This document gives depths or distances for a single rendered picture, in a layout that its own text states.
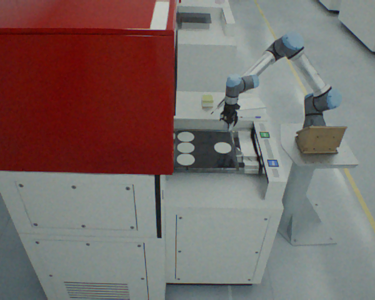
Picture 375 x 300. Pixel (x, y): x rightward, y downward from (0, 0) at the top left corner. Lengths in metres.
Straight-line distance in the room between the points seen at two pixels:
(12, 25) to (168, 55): 0.49
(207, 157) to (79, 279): 0.98
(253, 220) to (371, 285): 1.20
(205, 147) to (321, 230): 1.32
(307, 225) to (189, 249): 1.20
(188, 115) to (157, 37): 1.19
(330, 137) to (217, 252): 0.98
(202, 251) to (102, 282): 0.60
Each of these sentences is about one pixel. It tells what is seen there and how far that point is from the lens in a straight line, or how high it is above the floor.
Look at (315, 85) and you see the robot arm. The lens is 2.24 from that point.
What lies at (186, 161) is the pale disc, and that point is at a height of 0.90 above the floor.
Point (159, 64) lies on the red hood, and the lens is 1.16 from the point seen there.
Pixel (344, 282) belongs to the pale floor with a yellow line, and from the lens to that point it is 2.80.
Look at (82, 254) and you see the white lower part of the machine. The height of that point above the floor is 0.67.
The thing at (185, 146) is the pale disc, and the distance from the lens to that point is 2.10.
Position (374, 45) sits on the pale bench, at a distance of 6.47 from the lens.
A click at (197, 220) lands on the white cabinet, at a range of 1.93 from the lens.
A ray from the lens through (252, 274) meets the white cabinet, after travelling 2.40.
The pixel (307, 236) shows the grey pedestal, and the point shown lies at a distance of 2.93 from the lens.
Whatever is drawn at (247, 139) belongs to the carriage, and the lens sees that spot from 2.24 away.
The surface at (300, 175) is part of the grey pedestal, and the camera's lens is 2.51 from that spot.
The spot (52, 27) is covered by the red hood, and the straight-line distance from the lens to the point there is 1.19.
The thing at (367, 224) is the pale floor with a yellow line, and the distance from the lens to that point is 3.25.
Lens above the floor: 2.19
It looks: 39 degrees down
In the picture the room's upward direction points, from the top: 2 degrees clockwise
